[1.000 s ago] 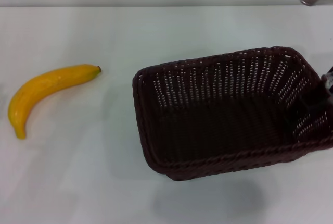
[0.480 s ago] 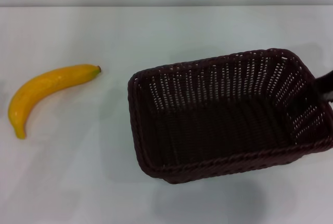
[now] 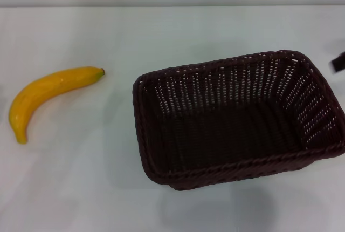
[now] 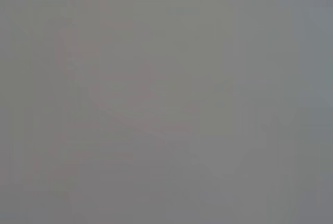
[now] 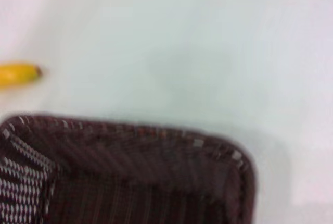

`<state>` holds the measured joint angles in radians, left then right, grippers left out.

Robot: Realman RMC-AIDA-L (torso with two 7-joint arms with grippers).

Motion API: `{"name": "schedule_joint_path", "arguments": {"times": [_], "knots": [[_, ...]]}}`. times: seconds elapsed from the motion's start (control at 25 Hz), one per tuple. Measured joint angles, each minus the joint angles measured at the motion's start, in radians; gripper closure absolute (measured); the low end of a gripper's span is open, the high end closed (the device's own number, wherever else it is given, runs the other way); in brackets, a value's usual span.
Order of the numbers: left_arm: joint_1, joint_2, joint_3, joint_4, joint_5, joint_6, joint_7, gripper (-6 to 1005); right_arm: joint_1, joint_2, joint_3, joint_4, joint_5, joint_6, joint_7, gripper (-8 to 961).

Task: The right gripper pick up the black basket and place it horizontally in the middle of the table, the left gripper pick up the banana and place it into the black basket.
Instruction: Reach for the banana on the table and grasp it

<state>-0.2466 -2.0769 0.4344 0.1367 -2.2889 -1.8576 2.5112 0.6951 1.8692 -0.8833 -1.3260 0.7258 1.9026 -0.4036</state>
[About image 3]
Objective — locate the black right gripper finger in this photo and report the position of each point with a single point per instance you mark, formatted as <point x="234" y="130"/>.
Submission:
<point x="339" y="63"/>

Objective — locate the dark brown woven basket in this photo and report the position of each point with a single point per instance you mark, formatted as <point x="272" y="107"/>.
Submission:
<point x="229" y="140"/>

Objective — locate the yellow banana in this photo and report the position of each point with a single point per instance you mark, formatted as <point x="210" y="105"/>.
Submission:
<point x="40" y="86"/>

